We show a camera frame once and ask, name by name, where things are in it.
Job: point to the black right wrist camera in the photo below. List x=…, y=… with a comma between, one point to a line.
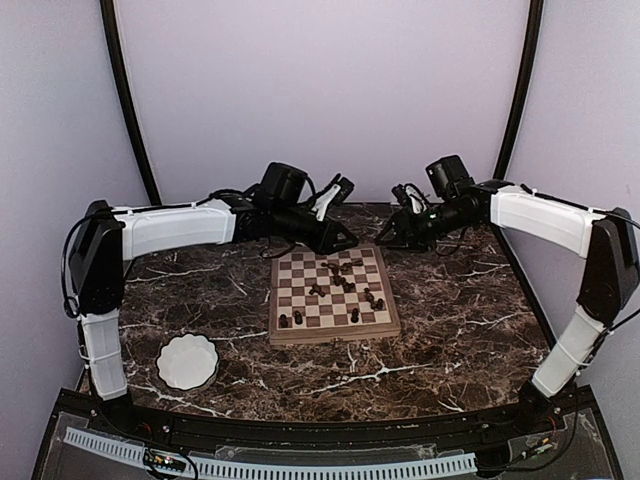
x=449, y=177

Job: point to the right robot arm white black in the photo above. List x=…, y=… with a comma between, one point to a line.
x=582, y=261

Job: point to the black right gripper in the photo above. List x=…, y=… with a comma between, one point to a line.
x=400, y=242

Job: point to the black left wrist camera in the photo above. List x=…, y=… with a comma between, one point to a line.
x=283, y=183

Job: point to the black right frame post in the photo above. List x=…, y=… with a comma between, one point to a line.
x=521, y=89

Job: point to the black left frame post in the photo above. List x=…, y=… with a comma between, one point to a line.
x=128, y=110

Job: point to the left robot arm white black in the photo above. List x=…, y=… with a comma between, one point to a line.
x=108, y=241

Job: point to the wooden chess board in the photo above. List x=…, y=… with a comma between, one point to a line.
x=329, y=318

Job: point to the white fluted ceramic bowl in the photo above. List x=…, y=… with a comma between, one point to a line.
x=188, y=362

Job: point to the black frame post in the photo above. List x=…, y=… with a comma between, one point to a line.
x=521, y=89
x=128, y=110

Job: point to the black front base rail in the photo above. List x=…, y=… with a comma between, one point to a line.
x=488, y=429

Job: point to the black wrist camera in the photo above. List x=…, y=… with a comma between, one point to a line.
x=283, y=183
x=449, y=177

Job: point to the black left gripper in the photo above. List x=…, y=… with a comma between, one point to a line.
x=327, y=241

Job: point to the grey slotted cable duct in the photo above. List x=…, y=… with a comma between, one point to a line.
x=169, y=465

